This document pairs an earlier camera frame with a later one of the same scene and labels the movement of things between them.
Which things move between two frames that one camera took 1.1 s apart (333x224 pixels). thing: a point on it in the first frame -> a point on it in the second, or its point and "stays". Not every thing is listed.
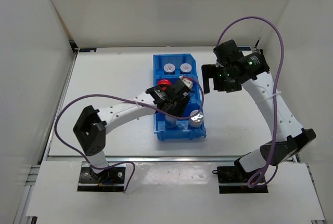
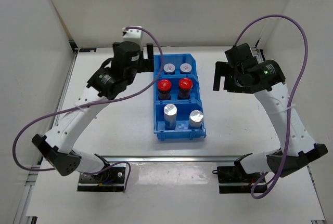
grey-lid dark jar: [169, 68] stays
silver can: [169, 121] stays
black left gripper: [178, 112] -> [145, 65]
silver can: [196, 120] stays
